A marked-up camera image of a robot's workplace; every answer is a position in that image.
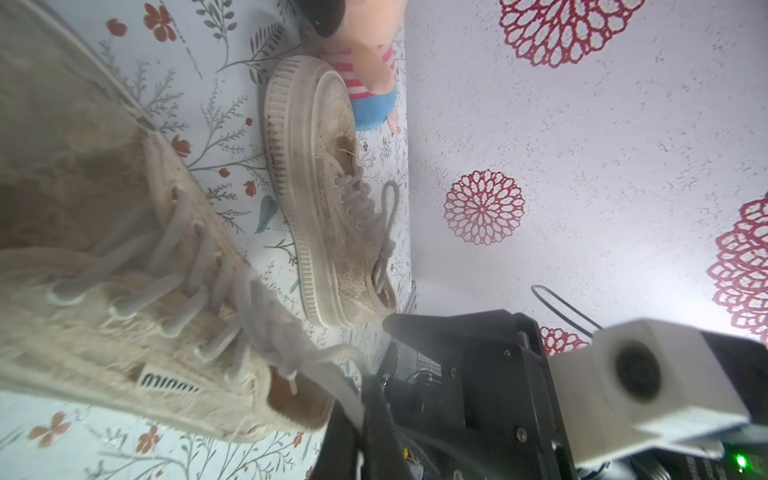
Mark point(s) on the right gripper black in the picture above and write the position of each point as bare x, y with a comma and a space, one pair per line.
491, 413

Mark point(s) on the beige lace sneaker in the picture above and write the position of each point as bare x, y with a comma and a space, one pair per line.
341, 233
120, 287

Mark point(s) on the doll plush striped shirt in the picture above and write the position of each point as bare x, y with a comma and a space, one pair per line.
356, 38

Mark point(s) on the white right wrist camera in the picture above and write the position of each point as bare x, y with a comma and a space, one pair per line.
642, 385

